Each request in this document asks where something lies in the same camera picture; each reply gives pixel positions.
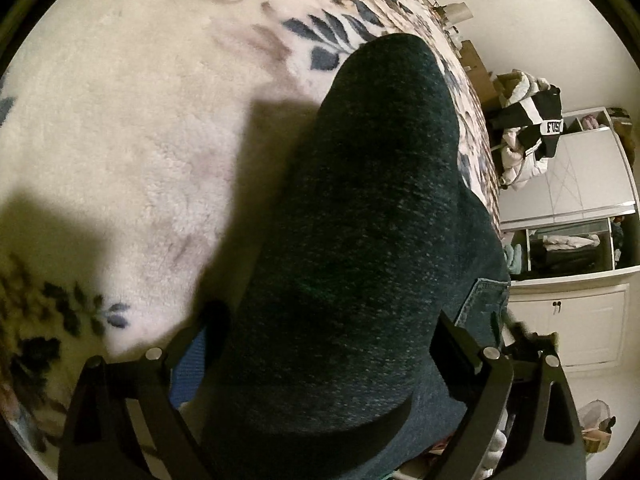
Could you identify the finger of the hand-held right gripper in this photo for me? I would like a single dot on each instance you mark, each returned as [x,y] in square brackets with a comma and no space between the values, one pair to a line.
[525,355]

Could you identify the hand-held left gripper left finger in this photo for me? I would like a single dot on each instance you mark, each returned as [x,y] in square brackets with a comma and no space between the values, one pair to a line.
[185,380]

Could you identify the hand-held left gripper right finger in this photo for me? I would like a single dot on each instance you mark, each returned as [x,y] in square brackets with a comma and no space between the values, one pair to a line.
[450,355]

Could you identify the dark blue jeans pants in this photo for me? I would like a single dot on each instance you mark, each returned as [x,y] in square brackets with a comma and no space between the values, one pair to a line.
[360,210]

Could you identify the pale teal folded clothes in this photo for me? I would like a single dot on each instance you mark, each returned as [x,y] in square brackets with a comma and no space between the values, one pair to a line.
[512,260]

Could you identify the pale round basket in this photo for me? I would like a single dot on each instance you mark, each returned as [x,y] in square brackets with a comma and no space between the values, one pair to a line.
[595,425]

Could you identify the brown checkered bed sheet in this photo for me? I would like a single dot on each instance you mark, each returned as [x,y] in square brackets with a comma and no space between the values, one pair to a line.
[492,175]

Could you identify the white wardrobe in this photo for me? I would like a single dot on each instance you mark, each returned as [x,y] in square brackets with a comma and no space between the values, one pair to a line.
[585,175]

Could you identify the white puffer jacket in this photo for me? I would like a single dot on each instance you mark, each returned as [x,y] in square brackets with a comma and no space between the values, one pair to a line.
[515,165]

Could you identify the black and white jacket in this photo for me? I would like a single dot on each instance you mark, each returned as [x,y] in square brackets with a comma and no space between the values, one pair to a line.
[530,120]

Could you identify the floral fleece blanket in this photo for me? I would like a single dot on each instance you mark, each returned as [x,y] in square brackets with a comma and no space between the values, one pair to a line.
[125,135]

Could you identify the large cardboard box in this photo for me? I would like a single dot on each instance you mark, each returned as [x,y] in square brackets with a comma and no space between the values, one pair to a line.
[477,67]

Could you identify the white table lamp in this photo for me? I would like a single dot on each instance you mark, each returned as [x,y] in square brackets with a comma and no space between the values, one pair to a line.
[457,12]

